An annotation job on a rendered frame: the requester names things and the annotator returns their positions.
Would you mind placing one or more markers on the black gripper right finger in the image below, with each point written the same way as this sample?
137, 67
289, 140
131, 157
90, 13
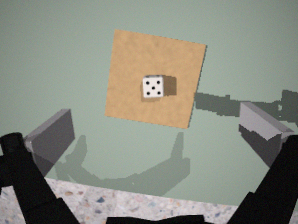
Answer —
275, 198

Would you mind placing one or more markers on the tan mottled mat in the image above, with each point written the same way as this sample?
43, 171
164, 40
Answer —
135, 55

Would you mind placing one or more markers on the white die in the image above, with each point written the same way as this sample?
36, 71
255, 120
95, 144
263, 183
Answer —
153, 86

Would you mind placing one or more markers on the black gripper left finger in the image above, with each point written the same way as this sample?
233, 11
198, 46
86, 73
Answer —
46, 144

